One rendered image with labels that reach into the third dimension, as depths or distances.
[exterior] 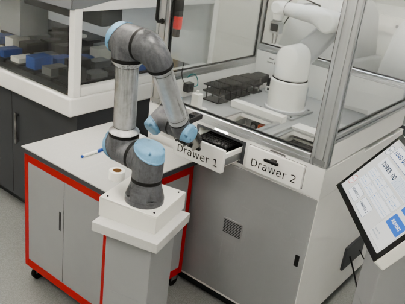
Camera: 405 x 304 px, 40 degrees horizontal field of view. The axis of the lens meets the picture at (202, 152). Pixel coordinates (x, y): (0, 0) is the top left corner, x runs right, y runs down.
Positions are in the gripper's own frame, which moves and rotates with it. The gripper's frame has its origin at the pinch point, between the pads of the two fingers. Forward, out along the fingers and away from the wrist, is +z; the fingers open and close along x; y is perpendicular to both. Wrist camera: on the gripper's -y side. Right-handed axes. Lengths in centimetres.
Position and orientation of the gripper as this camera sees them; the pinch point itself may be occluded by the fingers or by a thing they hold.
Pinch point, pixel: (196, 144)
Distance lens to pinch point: 248.6
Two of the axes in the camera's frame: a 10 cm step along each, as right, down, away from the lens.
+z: 2.6, 6.1, 7.5
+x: 7.7, 3.3, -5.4
